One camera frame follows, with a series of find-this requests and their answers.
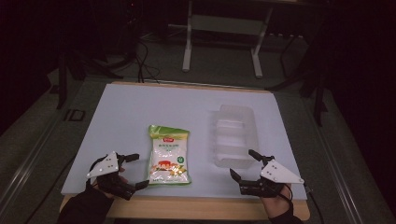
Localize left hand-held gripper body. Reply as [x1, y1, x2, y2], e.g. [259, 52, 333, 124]
[86, 150, 138, 202]

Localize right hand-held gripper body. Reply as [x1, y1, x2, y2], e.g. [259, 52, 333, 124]
[238, 155, 305, 199]

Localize clear plastic container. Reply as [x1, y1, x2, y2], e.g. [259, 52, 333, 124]
[212, 104, 261, 170]

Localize green and white snack bag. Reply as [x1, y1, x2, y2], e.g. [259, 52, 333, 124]
[147, 124, 192, 186]

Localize person's left hand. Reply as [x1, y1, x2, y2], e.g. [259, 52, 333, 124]
[88, 166, 130, 200]

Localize person's right hand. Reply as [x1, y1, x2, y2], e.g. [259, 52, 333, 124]
[261, 183, 295, 219]

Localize white table sheet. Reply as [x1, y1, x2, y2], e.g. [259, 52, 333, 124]
[60, 82, 308, 201]

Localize wooden table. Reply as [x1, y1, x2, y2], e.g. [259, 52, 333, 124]
[58, 80, 311, 221]

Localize black floor plate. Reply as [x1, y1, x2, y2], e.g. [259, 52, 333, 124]
[63, 108, 87, 122]

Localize black metal stand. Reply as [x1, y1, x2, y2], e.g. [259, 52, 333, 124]
[266, 27, 332, 128]
[55, 36, 125, 110]

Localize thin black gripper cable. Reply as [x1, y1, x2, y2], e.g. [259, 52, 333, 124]
[303, 181, 326, 224]

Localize metal floor rail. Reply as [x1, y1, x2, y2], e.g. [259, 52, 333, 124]
[0, 102, 74, 216]
[306, 92, 367, 224]

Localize black floor cables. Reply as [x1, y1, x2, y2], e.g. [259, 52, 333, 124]
[133, 36, 162, 84]

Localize white metal table frame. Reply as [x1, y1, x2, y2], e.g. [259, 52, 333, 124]
[181, 0, 276, 79]

